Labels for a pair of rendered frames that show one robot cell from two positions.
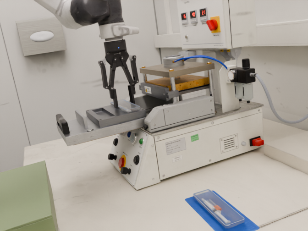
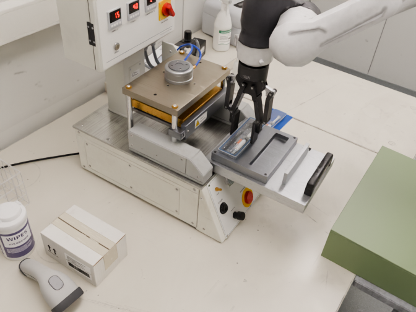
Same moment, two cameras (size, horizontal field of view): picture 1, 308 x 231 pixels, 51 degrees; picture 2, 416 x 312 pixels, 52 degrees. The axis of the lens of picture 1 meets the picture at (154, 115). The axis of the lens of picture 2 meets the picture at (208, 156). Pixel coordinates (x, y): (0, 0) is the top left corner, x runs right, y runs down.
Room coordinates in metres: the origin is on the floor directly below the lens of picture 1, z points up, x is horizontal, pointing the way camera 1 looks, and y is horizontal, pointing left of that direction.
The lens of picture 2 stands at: (1.81, 0.77, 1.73)
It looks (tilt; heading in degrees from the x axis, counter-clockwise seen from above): 41 degrees down; 230
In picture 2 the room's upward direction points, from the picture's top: 5 degrees clockwise
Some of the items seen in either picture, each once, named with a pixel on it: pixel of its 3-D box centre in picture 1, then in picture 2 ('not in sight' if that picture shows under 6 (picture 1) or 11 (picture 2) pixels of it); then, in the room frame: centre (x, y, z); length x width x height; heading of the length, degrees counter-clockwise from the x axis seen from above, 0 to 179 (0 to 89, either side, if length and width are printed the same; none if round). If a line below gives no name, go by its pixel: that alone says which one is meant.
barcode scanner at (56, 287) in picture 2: not in sight; (44, 280); (1.73, 0.09, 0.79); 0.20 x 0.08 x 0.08; 109
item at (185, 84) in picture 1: (176, 77); (180, 90); (1.21, -0.10, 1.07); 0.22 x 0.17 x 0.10; 22
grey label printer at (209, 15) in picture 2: not in sight; (233, 18); (0.46, -0.76, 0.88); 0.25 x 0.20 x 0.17; 103
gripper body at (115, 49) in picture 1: (116, 53); (252, 77); (1.14, 0.10, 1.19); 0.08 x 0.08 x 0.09
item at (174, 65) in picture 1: (184, 71); (173, 78); (1.21, -0.14, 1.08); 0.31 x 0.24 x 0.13; 22
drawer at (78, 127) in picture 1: (102, 119); (270, 158); (1.11, 0.18, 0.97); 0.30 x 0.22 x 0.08; 112
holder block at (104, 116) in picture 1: (114, 113); (255, 148); (1.12, 0.14, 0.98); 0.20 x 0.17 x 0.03; 22
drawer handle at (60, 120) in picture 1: (62, 123); (319, 173); (1.05, 0.31, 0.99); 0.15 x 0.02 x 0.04; 22
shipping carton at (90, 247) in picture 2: not in sight; (85, 244); (1.60, 0.04, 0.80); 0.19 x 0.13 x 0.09; 109
